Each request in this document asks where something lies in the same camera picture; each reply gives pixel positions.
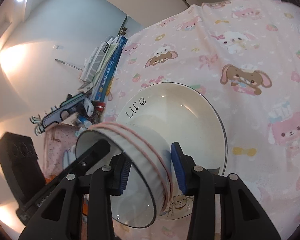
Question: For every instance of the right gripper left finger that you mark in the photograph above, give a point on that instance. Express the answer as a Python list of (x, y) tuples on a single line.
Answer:
[(60, 217)]

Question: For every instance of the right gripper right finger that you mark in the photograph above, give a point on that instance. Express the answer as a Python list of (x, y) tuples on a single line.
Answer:
[(242, 217)]

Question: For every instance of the large white black-rimmed bowl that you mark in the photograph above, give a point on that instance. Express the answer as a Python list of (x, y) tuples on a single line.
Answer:
[(134, 208)]

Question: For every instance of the white plate with life text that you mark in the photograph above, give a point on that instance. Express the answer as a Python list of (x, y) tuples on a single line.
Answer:
[(180, 114)]

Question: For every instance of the pink strawberry pattern bowl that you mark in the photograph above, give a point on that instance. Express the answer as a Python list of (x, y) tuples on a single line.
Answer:
[(149, 153)]

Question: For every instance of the pink bag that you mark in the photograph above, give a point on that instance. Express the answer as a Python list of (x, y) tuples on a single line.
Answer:
[(59, 149)]

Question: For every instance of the stack of books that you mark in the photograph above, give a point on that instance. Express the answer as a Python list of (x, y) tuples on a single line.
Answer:
[(99, 68)]

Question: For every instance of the pink cartoon tablecloth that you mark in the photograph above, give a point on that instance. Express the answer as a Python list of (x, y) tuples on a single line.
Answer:
[(244, 57)]

